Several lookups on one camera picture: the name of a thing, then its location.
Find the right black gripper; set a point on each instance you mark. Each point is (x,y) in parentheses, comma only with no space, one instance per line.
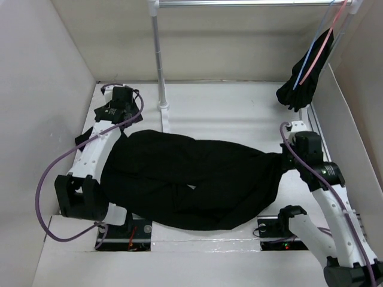
(284,153)

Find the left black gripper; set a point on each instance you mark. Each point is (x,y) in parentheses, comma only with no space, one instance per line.
(133,110)

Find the black trousers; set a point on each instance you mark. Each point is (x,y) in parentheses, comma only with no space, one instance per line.
(181,182)

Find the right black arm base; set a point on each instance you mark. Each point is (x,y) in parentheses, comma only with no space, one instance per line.
(274,238)

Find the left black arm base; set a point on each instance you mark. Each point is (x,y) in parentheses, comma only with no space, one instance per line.
(133,236)

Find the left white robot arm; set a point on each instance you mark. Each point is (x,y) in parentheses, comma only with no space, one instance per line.
(79,192)

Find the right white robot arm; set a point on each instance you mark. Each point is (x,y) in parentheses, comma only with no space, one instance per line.
(342,250)

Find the black garment on hanger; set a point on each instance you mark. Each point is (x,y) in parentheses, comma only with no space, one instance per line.
(303,94)

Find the blue clothes hanger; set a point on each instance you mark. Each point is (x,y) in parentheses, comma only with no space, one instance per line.
(312,44)

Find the silver clothes rack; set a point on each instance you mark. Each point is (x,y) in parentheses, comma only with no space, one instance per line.
(154,6)

